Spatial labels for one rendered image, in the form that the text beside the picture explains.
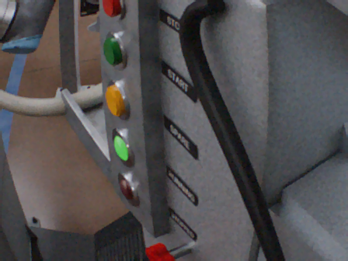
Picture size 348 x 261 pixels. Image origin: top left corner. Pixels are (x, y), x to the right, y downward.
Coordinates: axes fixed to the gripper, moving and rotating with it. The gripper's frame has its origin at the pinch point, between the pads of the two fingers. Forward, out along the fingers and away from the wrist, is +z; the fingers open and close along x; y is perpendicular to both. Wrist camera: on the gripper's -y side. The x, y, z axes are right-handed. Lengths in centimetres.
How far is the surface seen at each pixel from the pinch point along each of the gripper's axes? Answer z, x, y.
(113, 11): -91, 27, -1
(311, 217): -97, 44, -14
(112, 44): -87, 29, -1
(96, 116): -36.9, 29.2, 2.0
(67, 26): 123, -30, 21
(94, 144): -46, 34, 2
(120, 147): -80, 37, -1
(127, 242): -2, 52, -1
